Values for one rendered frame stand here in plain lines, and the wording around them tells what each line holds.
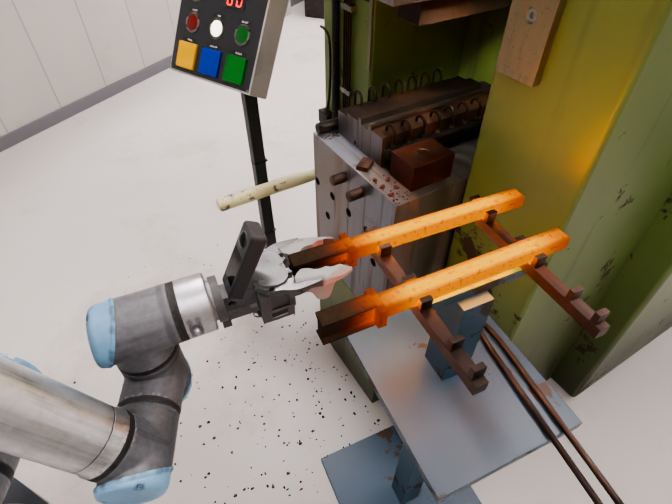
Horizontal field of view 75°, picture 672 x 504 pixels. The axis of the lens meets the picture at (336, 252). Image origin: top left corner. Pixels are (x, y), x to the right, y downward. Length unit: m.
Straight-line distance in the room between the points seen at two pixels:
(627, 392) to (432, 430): 1.29
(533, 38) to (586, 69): 0.10
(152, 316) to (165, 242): 1.75
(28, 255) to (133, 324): 2.01
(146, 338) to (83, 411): 0.11
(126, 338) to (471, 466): 0.57
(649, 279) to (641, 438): 0.68
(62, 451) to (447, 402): 0.60
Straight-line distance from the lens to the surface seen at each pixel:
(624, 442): 1.92
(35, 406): 0.60
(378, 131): 1.10
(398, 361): 0.90
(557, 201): 0.95
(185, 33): 1.57
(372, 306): 0.61
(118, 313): 0.66
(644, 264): 1.46
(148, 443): 0.68
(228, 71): 1.42
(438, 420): 0.85
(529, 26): 0.89
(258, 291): 0.65
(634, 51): 0.82
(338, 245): 0.70
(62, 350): 2.12
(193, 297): 0.64
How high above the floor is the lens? 1.52
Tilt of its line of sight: 44 degrees down
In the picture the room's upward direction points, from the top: straight up
